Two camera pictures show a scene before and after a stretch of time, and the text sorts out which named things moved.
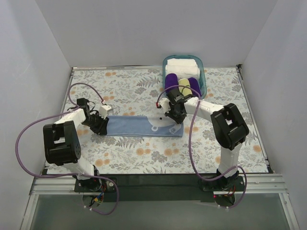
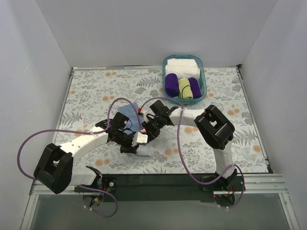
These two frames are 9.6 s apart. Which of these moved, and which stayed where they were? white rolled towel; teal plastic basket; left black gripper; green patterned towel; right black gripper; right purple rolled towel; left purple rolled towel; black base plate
Moved: right black gripper; left black gripper
Stayed: green patterned towel; left purple rolled towel; right purple rolled towel; white rolled towel; teal plastic basket; black base plate
